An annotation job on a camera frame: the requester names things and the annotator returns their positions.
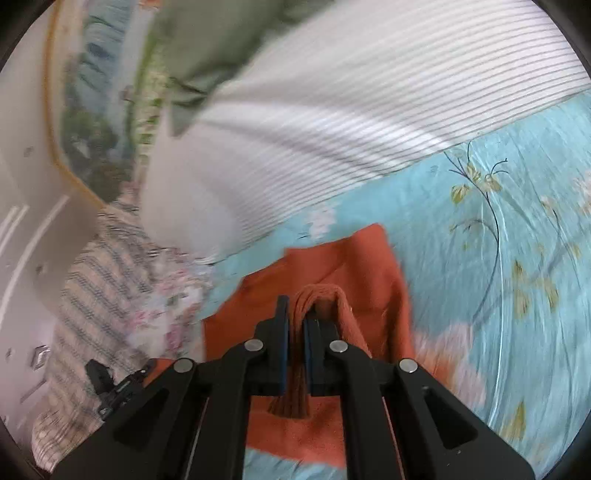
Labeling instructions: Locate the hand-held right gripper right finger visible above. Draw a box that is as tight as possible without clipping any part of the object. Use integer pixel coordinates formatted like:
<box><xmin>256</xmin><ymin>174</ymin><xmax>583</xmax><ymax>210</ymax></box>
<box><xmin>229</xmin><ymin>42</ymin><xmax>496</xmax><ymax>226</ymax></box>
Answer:
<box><xmin>302</xmin><ymin>311</ymin><xmax>536</xmax><ymax>480</ymax></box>

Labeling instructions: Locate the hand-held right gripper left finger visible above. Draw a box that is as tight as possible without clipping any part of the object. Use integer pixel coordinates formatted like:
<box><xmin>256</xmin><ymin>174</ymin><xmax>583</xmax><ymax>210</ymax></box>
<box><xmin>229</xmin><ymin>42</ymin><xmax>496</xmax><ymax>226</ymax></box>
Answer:
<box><xmin>53</xmin><ymin>295</ymin><xmax>291</xmax><ymax>480</ymax></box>

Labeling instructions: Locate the orange fleece garment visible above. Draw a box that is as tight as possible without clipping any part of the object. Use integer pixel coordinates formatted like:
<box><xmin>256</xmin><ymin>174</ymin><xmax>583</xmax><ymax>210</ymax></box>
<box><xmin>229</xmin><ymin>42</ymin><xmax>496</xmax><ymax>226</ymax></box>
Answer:
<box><xmin>201</xmin><ymin>223</ymin><xmax>485</xmax><ymax>469</ymax></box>

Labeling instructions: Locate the floral pillow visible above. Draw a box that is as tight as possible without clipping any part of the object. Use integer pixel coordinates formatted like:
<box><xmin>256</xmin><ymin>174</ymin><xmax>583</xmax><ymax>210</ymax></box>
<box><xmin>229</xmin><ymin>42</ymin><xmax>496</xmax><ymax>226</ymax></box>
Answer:
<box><xmin>124</xmin><ymin>258</ymin><xmax>215</xmax><ymax>361</ymax></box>

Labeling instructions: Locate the plaid blanket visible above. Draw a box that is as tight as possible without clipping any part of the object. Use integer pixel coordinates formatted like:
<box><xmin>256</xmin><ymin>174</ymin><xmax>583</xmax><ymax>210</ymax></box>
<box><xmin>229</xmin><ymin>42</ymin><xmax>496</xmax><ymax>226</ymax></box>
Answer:
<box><xmin>30</xmin><ymin>203</ymin><xmax>213</xmax><ymax>472</ymax></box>

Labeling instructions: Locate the white striped quilt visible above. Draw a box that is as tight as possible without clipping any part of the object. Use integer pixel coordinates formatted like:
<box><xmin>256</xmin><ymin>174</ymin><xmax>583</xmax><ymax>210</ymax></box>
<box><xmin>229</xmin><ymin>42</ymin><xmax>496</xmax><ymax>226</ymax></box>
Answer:
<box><xmin>139</xmin><ymin>0</ymin><xmax>587</xmax><ymax>266</ymax></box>

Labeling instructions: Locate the green cloth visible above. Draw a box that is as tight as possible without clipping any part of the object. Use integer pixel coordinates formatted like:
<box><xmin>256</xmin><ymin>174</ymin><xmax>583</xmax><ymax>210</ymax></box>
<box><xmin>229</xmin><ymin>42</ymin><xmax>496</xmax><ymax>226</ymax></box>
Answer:
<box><xmin>139</xmin><ymin>0</ymin><xmax>333</xmax><ymax>137</ymax></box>

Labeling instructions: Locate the framed landscape wall picture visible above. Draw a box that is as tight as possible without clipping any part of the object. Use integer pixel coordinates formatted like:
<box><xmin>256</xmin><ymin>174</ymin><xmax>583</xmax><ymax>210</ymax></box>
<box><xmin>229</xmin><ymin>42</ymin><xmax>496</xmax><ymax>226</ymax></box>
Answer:
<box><xmin>44</xmin><ymin>0</ymin><xmax>158</xmax><ymax>208</ymax></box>

